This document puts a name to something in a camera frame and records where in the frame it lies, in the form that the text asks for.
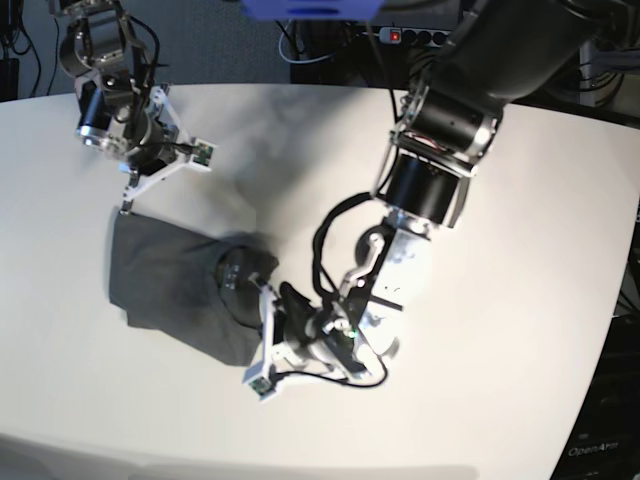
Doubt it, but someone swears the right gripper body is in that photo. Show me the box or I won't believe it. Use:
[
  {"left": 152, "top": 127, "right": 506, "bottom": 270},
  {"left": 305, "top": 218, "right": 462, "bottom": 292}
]
[{"left": 119, "top": 84, "right": 200, "bottom": 215}]

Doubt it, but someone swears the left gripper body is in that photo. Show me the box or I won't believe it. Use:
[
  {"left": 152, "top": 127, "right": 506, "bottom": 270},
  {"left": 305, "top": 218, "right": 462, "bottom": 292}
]
[{"left": 249, "top": 274, "right": 360, "bottom": 380}]

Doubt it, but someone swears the grey T-shirt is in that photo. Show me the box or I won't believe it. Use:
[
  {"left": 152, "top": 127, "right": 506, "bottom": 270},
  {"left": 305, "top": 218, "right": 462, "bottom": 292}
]
[{"left": 108, "top": 213, "right": 278, "bottom": 367}]

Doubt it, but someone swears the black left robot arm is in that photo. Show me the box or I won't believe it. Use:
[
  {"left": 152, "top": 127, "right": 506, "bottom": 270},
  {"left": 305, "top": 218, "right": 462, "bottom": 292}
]
[{"left": 244, "top": 1, "right": 623, "bottom": 395}]

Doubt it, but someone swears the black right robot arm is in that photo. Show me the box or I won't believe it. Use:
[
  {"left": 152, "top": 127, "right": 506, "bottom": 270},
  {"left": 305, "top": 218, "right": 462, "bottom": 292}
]
[{"left": 48, "top": 1, "right": 212, "bottom": 214}]

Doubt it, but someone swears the blue plastic box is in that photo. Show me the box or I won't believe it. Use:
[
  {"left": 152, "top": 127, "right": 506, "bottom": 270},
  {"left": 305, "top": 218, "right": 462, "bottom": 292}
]
[{"left": 242, "top": 0, "right": 384, "bottom": 21}]

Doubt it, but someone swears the white power strip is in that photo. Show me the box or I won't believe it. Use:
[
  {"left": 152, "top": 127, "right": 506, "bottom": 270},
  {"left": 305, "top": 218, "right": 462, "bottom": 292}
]
[{"left": 377, "top": 26, "right": 450, "bottom": 48}]

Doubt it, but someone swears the black OpenArm base box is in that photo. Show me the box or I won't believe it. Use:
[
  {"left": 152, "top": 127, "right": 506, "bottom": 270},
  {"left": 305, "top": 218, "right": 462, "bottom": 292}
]
[{"left": 551, "top": 314, "right": 639, "bottom": 479}]

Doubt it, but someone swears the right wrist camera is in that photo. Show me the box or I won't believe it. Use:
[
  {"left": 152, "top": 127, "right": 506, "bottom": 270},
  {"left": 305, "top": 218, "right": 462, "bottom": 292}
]
[{"left": 188, "top": 138, "right": 217, "bottom": 172}]

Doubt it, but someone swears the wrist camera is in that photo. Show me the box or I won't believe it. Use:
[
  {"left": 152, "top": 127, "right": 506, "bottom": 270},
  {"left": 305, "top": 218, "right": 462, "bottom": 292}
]
[
  {"left": 242, "top": 362, "right": 277, "bottom": 402},
  {"left": 188, "top": 138, "right": 217, "bottom": 172}
]

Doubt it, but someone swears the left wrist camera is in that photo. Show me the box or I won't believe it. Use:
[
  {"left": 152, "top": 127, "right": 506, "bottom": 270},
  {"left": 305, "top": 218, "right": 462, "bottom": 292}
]
[{"left": 242, "top": 362, "right": 277, "bottom": 402}]

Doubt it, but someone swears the black cable on floor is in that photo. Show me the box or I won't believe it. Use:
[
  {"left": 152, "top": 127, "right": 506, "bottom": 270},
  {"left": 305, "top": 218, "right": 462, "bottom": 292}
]
[{"left": 0, "top": 0, "right": 61, "bottom": 99}]

